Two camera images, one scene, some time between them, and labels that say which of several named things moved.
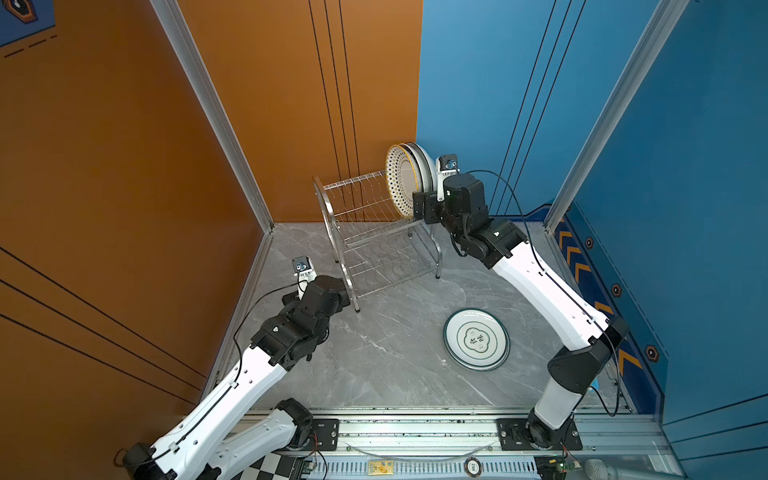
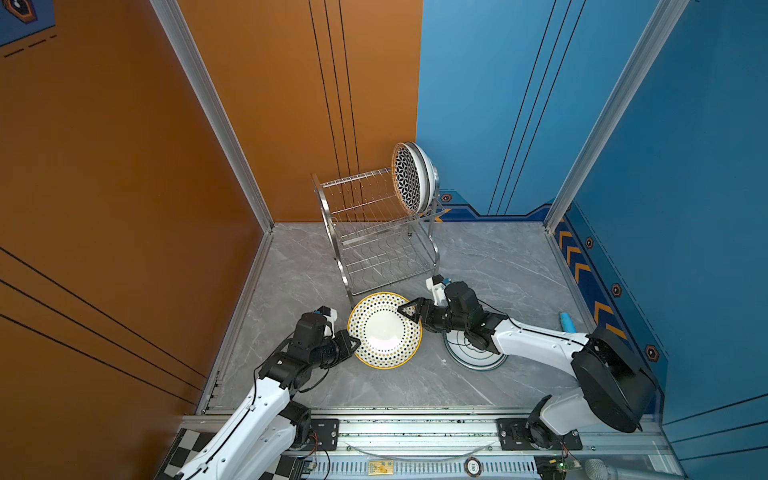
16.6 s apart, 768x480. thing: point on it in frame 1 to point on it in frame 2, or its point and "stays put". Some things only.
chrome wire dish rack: x=375 y=245 stays put
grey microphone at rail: x=599 y=470 stays put
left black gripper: x=343 y=297 to x=342 y=337
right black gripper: x=431 y=203 to x=420 y=304
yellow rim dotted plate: x=402 y=180 to x=388 y=338
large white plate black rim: x=426 y=165 stays put
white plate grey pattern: x=476 y=339 stays put
